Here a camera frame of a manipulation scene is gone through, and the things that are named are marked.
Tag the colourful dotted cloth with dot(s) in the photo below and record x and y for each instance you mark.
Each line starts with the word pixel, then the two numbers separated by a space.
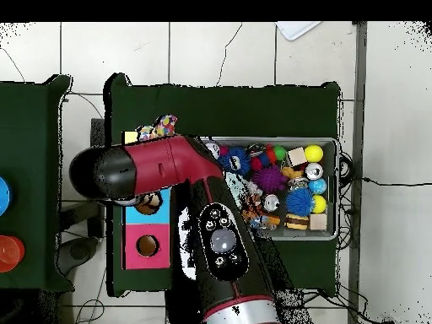
pixel 162 126

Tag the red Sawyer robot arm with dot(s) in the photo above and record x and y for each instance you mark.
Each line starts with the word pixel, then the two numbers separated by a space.
pixel 158 165

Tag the wooden box with three holes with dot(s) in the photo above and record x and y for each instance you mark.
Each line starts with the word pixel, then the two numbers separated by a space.
pixel 148 246

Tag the blue fuzzy toy with eyes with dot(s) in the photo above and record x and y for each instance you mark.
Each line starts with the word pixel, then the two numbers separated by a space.
pixel 238 158

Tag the purple spiky toy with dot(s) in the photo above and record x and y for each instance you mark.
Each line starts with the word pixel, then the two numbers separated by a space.
pixel 270 178

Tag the dark green tablecloth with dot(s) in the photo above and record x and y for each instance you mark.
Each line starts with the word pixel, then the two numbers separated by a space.
pixel 30 135
pixel 253 111

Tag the wooden block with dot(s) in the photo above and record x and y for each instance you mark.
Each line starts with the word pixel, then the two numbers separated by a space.
pixel 318 221
pixel 297 156

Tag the blue spiky pom ball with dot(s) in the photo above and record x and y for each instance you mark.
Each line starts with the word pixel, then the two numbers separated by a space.
pixel 300 201

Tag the toy burger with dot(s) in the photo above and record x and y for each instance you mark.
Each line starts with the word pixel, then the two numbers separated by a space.
pixel 297 222

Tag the silver drink can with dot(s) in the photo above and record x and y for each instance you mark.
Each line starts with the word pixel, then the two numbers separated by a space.
pixel 314 171

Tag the yellow ball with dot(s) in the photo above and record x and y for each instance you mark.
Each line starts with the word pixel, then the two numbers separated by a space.
pixel 314 153
pixel 320 204

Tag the blue globe ball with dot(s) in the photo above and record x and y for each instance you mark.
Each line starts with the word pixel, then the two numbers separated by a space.
pixel 318 186

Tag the white tray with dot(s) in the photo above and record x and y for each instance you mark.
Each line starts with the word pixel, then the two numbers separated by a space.
pixel 295 28

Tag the blue disc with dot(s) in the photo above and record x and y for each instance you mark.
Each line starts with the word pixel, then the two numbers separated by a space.
pixel 4 195

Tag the red disc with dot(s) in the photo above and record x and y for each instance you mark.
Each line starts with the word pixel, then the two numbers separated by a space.
pixel 10 253

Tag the grey floor rail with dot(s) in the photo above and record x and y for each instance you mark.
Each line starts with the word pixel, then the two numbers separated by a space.
pixel 358 101

